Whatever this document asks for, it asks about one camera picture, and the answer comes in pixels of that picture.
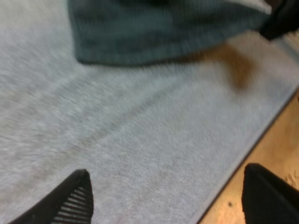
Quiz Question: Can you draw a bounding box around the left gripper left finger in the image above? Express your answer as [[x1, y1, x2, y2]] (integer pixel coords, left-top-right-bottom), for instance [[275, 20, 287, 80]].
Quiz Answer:
[[8, 169, 95, 224]]

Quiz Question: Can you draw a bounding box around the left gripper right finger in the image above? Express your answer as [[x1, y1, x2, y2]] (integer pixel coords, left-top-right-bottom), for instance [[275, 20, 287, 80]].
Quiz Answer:
[[241, 163, 299, 224]]

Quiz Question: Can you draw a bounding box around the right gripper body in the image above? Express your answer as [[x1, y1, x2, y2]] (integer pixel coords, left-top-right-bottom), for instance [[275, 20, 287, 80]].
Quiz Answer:
[[259, 0, 299, 41]]

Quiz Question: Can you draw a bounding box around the grey-green towel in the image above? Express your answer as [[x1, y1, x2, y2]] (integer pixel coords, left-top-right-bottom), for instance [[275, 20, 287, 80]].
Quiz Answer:
[[67, 0, 273, 66]]

